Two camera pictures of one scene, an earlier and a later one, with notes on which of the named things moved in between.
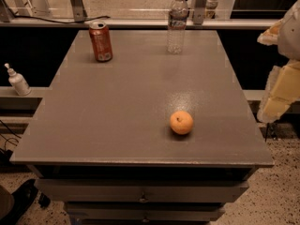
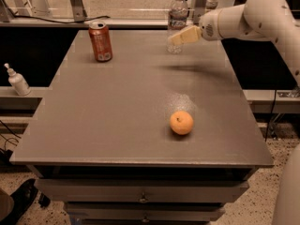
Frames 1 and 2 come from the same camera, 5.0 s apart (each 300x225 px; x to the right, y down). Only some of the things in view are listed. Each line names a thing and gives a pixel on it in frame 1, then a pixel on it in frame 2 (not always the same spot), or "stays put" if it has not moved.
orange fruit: x=181 y=122 stays put
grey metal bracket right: x=199 y=1 stays put
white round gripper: x=291 y=35 to x=208 y=26
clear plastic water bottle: x=177 y=21 stays put
